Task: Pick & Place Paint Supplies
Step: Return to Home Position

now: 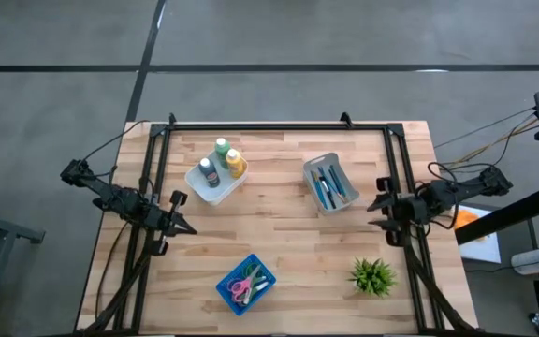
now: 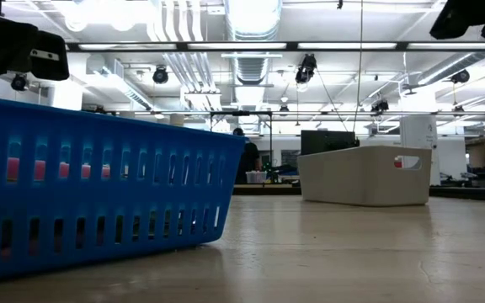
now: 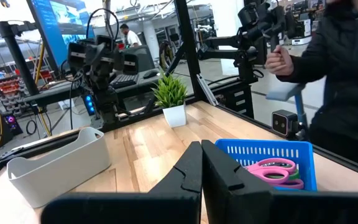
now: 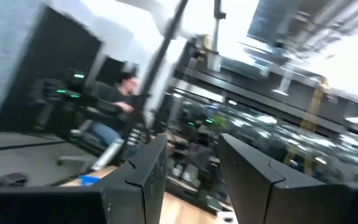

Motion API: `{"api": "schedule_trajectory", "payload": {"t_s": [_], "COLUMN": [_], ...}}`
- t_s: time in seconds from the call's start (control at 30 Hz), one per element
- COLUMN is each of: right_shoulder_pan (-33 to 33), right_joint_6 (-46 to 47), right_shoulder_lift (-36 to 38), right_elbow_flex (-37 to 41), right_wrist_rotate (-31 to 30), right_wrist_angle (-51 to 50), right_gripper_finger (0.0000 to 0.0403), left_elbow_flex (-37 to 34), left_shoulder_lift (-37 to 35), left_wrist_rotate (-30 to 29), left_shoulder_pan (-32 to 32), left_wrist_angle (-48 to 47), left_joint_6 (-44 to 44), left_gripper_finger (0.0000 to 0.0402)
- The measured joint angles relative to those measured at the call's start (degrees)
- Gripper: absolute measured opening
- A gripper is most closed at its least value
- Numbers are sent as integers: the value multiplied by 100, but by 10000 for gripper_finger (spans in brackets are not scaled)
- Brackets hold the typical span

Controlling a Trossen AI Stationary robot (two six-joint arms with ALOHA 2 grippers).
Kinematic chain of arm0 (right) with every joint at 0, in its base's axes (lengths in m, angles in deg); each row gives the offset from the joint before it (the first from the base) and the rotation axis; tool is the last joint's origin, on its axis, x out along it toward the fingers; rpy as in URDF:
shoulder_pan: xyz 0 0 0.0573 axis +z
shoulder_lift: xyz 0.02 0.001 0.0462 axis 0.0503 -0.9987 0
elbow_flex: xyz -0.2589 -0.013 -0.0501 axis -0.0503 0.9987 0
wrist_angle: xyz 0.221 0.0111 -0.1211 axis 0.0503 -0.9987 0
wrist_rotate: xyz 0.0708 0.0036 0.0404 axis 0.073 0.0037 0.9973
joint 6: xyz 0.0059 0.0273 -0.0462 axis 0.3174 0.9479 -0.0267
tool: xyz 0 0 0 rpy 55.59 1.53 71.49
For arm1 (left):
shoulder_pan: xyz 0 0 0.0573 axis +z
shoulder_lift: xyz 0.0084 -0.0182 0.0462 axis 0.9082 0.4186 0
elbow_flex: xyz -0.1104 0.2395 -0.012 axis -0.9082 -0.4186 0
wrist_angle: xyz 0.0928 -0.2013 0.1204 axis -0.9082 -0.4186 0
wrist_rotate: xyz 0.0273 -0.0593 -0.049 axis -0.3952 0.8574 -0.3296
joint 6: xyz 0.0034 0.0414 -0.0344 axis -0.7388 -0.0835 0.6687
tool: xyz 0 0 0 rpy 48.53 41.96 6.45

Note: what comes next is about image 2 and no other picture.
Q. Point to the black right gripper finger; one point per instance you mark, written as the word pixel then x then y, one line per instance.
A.
pixel 465 17

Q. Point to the blue slotted plastic basket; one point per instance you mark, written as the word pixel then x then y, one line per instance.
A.
pixel 99 198

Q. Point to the grey plastic bin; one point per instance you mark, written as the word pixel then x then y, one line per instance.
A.
pixel 352 181

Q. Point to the black neighbour robot arm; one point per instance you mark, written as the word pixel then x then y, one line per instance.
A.
pixel 280 170

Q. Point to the black ceiling spot lamp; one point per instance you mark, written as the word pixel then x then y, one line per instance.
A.
pixel 460 76
pixel 380 105
pixel 160 75
pixel 18 82

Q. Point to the white column with label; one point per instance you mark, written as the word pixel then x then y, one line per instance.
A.
pixel 418 130

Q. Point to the dark hanging device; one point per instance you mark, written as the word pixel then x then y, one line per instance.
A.
pixel 306 67

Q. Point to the black monitor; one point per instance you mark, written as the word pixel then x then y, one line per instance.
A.
pixel 324 141

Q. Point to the long ceiling light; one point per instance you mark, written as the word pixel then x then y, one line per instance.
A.
pixel 238 45

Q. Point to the person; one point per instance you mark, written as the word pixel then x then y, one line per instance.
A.
pixel 248 160

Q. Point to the clear plastic container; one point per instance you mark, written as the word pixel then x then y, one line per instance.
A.
pixel 256 177

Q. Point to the silver ventilation duct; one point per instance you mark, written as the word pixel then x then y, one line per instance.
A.
pixel 253 25

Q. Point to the black neighbour rig frame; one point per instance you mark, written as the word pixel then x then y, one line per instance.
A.
pixel 241 113

